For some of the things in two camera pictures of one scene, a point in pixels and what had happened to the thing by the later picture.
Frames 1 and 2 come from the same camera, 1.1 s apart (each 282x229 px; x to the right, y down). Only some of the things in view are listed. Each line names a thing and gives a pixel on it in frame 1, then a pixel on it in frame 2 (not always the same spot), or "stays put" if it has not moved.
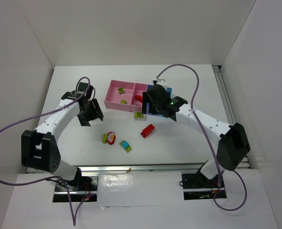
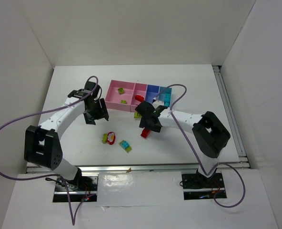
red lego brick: [139, 98] stays put
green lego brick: [121, 90] stays put
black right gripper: [154, 101] -> [149, 120]
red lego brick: [147, 130] stays put
